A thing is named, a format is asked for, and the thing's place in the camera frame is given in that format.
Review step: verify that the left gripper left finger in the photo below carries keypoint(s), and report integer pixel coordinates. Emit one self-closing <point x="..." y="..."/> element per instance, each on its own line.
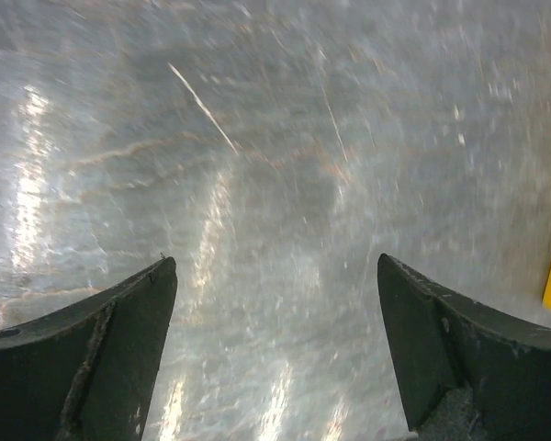
<point x="87" y="371"/>

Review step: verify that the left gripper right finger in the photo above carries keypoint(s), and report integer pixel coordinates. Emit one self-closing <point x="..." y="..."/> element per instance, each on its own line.
<point x="440" y="340"/>

